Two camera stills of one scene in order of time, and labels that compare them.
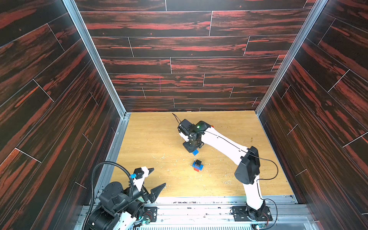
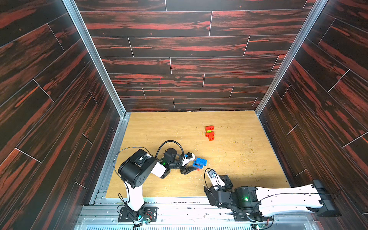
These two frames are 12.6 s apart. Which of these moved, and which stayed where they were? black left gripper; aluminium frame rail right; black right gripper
Moved: black right gripper; black left gripper
Stayed: aluminium frame rail right
